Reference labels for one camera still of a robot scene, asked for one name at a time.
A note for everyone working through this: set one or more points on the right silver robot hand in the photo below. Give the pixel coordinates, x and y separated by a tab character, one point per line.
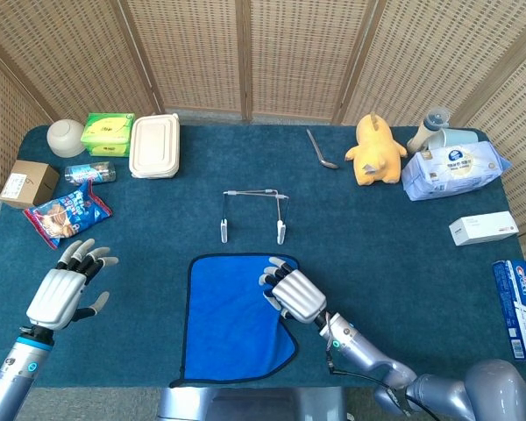
298	294

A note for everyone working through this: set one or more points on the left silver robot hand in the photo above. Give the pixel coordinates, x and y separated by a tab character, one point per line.
54	298

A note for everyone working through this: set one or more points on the blue microfiber cloth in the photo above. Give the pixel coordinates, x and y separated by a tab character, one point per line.
228	324

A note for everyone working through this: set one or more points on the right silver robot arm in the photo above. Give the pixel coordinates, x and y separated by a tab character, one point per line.
364	351

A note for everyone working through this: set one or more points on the blue snack bag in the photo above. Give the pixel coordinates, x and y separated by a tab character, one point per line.
66	215

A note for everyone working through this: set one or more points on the teal carpet table cover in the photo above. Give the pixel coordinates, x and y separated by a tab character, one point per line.
377	263

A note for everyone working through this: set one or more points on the brown cardboard box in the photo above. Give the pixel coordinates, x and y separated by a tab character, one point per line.
26	184

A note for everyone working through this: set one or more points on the grey robot torso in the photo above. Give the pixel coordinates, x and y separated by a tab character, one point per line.
245	405

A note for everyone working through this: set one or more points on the clear bottle with blue label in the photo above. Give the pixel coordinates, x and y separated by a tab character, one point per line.
90	173

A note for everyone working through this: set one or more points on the metal spoon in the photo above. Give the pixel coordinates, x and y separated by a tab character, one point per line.
329	164

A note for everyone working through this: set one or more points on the yellow plush toy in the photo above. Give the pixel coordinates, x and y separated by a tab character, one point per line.
374	153

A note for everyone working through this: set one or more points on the beige bowl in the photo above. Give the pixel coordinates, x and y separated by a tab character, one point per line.
66	138

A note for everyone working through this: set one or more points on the green tissue pack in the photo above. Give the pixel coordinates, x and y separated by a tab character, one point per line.
107	131

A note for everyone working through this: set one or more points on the beige lidded lunch box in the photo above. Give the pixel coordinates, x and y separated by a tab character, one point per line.
154	144

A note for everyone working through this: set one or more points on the small white box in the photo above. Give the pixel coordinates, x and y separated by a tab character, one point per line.
482	228

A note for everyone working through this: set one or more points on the white blue wet wipes pack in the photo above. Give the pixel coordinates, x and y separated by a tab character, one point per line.
451	171

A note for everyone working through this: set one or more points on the baby bottle with blue cap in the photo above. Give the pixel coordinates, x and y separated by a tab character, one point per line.
429	127

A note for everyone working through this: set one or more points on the blue white toothpaste box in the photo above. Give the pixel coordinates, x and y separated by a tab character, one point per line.
521	302

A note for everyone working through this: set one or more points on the light blue cup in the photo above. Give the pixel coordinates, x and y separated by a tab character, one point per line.
460	137

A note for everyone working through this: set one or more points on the wooden lattice folding screen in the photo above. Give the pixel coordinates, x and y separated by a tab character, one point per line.
201	52

